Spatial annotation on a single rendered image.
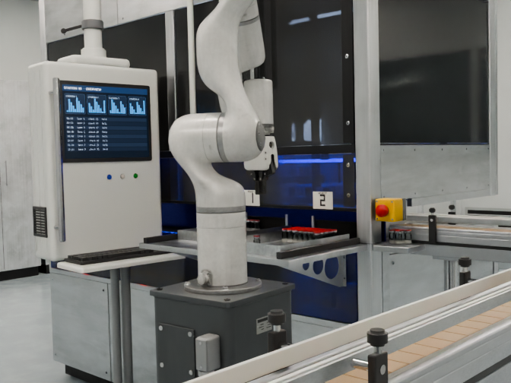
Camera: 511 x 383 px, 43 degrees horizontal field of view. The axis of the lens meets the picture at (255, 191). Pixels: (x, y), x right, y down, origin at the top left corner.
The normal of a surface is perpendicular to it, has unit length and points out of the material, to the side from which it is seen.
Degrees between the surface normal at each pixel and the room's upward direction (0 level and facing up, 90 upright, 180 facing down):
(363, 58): 90
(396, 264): 90
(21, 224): 90
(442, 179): 90
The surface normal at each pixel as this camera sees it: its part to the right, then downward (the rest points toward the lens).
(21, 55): 0.73, 0.02
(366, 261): -0.69, 0.05
